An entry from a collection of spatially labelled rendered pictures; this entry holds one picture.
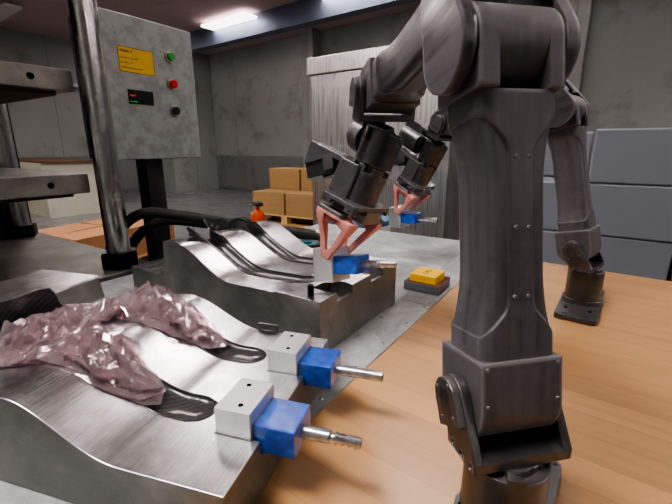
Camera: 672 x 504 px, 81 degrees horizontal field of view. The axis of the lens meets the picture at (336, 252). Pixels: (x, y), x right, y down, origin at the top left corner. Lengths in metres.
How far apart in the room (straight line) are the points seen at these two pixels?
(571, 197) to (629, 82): 5.92
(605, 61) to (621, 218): 4.60
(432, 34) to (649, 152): 2.08
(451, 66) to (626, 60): 6.52
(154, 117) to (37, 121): 9.32
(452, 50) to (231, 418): 0.34
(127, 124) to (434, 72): 1.12
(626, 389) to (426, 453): 0.31
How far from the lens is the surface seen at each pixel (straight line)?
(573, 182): 0.88
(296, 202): 5.60
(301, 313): 0.60
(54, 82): 1.23
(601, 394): 0.64
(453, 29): 0.32
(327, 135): 4.03
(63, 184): 1.21
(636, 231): 2.41
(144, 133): 1.38
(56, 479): 0.47
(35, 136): 10.66
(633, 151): 2.38
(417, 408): 0.53
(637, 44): 6.84
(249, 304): 0.68
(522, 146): 0.31
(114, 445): 0.42
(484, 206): 0.31
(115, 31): 1.39
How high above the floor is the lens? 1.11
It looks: 15 degrees down
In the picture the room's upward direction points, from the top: straight up
